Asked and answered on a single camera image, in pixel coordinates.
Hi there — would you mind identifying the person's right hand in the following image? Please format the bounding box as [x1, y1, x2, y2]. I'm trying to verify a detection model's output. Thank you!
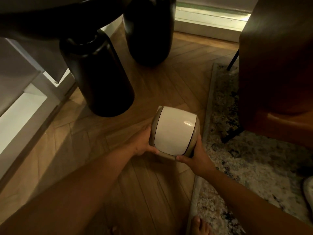
[176, 134, 217, 178]

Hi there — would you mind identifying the person's left hand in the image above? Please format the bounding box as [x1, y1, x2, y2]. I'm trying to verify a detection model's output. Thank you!
[127, 124, 160, 157]

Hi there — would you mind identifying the beige swing-lid trash bin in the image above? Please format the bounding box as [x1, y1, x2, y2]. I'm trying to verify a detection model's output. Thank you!
[149, 106, 200, 160]

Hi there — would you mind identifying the person's right forearm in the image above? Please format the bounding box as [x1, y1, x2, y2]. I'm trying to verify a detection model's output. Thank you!
[205, 168, 313, 235]

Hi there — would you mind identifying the person's left forearm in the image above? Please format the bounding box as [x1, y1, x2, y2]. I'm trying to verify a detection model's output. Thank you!
[0, 144, 136, 235]

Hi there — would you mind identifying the speckled grey area rug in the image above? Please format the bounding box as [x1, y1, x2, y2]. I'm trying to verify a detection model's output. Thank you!
[186, 63, 313, 235]

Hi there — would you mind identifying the person's foot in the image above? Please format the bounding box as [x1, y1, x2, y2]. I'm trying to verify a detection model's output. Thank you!
[190, 216, 212, 235]

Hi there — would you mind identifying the black table leg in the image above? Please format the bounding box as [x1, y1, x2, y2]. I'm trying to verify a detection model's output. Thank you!
[122, 0, 177, 67]
[59, 29, 135, 118]

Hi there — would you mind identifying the brown leather armchair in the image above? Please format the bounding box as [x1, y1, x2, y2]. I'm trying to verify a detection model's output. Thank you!
[222, 0, 313, 150]

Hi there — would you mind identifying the dark round table top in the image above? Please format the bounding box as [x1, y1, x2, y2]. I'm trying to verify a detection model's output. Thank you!
[0, 0, 134, 40]

